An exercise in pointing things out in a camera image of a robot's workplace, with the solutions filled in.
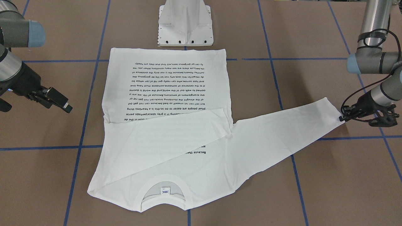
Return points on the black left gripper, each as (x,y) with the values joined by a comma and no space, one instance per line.
(366,104)

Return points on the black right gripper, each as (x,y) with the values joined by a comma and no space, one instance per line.
(27,79)

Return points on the white long-sleeve printed shirt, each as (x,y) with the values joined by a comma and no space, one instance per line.
(170,137)

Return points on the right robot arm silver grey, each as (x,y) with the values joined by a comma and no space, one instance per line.
(16,31)

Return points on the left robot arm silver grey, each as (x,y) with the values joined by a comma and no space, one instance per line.
(379,51)

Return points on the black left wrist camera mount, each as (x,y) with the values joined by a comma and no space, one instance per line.
(385,116)

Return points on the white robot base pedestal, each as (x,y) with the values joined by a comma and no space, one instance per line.
(185,23)

